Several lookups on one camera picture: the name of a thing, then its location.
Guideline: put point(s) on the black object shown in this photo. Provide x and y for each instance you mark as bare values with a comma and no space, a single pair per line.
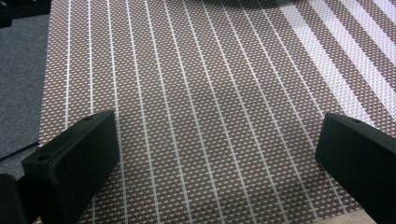
18,9

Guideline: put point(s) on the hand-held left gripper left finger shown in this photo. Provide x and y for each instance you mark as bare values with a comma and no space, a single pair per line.
74,168

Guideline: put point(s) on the grey felt table cover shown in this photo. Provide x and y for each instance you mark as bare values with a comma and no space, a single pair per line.
21,84

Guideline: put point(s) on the brown woven striped placemat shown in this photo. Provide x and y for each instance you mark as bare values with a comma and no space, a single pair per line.
211,109

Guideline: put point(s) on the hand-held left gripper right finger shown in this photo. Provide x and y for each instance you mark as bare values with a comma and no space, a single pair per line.
358,161

